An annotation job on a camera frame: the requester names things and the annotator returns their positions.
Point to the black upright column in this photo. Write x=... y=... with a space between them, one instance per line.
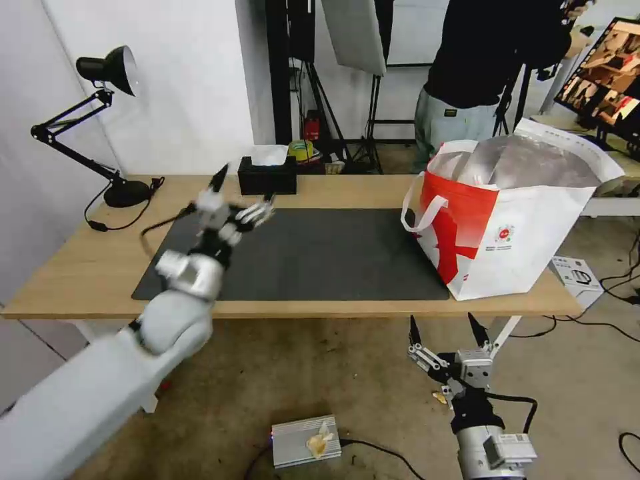
x=280 y=70

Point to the black tissue box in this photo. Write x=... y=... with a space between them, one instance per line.
x=267 y=179

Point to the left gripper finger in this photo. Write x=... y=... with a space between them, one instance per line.
x=255 y=214
x=220 y=179

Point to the computer monitor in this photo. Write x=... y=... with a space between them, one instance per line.
x=607 y=70

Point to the white printed cardboard box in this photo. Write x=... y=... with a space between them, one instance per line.
x=575 y=277

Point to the black light stand tripod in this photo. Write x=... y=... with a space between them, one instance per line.
x=372 y=115

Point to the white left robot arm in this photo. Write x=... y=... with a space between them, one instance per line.
x=100 y=380

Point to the white red takeout bag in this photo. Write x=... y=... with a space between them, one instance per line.
x=515 y=235

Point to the small yellow trash scrap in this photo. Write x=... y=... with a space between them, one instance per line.
x=441 y=397

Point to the person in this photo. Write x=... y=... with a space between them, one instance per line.
x=475 y=55

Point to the green tape roll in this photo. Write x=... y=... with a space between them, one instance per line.
x=301 y=150

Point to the white softbox light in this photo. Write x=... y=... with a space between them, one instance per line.
x=352 y=35

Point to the white tissue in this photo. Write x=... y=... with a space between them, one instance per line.
x=267 y=154

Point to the black desk lamp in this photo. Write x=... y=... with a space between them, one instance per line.
x=125 y=192

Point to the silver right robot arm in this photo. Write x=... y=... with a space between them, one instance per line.
x=482 y=452

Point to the silver metal power box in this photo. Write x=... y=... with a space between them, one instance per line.
x=292 y=445

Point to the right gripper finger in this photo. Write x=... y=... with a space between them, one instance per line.
x=425 y=359
x=479 y=332

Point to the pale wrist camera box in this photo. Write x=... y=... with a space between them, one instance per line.
x=475 y=369
x=211 y=206

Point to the black desk mat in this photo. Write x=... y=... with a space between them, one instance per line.
x=325 y=255

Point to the crumpled paper trash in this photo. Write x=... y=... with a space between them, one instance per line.
x=320 y=439

